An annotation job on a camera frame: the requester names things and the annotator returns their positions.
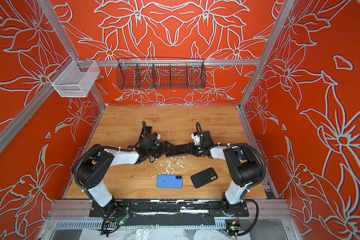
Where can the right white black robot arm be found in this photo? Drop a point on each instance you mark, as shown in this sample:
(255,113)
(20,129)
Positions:
(245,164)

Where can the clear plastic bin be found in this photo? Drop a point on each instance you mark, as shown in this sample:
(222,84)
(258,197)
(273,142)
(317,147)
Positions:
(73,80)

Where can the black smartphone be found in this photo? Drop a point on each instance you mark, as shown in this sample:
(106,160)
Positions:
(179,150)
(148,130)

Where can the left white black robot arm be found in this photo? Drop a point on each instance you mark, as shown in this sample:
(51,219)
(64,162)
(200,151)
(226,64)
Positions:
(89,171)

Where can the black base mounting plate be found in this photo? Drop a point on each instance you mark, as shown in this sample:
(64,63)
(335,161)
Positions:
(209,207)

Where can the black wire basket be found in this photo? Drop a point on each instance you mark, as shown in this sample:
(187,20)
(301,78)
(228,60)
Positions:
(163,74)

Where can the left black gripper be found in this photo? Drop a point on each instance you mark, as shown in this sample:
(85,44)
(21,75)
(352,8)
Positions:
(163,150)

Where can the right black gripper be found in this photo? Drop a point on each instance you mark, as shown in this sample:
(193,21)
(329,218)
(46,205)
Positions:
(190,149)

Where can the black phone case right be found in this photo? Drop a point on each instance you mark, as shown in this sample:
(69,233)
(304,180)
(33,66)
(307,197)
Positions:
(204,177)

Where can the grey cable duct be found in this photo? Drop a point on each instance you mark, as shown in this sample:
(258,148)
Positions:
(96,225)

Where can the blue phone case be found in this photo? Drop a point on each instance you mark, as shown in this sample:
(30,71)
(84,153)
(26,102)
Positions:
(170,181)

